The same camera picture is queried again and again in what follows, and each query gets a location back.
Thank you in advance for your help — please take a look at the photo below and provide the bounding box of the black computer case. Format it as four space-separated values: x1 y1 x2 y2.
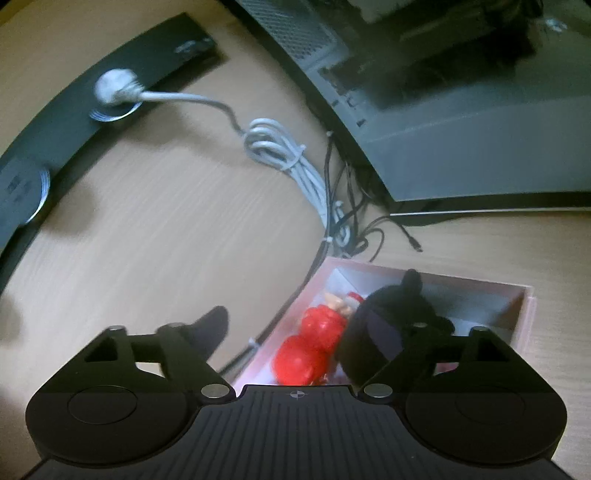
222 0 591 227

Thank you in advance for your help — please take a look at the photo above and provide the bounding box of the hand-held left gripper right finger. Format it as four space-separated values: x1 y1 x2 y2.
361 322 521 402

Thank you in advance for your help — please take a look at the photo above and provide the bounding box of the black flat stand base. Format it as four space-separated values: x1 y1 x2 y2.
0 13 230 283

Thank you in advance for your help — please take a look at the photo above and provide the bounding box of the black plush toy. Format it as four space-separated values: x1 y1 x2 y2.
335 269 455 385

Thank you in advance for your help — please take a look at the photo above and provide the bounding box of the pink cardboard box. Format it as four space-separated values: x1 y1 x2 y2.
231 257 539 387

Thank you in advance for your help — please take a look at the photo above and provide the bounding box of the black cable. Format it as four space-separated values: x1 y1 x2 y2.
323 131 423 260
217 239 329 376

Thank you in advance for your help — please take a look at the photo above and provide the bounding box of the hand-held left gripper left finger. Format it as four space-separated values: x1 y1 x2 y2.
83 306 232 404

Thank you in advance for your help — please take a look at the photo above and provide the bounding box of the bundled white cable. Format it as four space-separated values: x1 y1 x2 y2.
95 68 352 246

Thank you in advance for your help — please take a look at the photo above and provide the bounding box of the wooden desktop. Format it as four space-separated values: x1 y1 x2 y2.
0 0 591 480

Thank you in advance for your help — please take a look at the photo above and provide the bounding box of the red rubber toy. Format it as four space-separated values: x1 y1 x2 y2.
273 305 347 386

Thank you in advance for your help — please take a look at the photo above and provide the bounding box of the small white red toy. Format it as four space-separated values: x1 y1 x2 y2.
323 290 365 320

